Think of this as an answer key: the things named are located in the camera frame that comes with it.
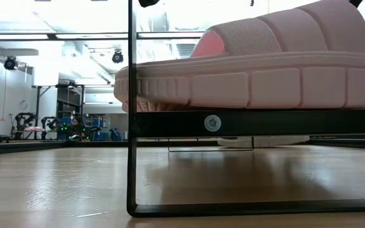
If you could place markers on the black metal rig frame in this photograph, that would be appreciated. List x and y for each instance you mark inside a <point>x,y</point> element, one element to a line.
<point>43,147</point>

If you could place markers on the person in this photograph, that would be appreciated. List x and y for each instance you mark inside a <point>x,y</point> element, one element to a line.
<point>76,121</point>

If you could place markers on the black overhead beam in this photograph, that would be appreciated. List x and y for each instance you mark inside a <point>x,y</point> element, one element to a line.
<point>74,35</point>

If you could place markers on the black ceiling spotlight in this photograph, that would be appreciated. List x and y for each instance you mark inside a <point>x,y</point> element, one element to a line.
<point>10,63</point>
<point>117,57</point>

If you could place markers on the silver shelf bolt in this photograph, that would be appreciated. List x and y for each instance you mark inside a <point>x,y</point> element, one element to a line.
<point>212,123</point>

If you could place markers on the light wooden board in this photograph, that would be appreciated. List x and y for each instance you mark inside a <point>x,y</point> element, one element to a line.
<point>296,123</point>

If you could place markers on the black metal rack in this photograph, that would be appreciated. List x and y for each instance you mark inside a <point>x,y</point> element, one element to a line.
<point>37,111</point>

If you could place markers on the blue storage bin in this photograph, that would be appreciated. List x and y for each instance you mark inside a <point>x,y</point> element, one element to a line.
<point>101,136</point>

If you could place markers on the pink rubber slide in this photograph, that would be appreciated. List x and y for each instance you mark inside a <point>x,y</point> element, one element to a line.
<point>265,88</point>

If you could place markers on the black background robot arm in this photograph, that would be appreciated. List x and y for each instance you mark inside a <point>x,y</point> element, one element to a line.
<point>49,123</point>
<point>24,120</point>

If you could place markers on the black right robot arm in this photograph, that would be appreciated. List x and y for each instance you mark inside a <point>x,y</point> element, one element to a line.
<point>355,2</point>

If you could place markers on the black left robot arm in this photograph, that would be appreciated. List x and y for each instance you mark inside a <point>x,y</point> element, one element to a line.
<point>149,2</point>

